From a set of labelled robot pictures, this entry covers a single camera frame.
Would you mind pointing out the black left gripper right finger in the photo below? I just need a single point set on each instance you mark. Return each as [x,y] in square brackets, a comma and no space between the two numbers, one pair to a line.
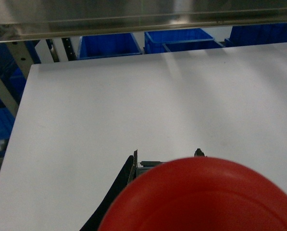
[199,153]

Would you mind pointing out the red mushroom push button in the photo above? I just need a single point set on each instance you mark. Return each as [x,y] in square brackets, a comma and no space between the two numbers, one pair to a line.
[198,194]

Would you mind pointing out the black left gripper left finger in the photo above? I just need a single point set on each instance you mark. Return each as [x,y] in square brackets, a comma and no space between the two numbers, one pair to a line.
[126,175]

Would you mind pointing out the blue bin under rack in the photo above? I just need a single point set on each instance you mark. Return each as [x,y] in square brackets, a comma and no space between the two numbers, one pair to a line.
[105,46]
[179,40]

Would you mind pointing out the blue bin under rack left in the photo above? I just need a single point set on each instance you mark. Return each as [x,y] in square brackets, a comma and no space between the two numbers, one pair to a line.
[105,46]

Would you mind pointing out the blue bin under rack right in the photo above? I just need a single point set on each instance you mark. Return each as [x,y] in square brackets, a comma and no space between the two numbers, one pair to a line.
[179,40]

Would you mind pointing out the steel roller rack shelf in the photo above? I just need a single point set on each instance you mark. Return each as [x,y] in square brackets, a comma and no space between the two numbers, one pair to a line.
[45,19]

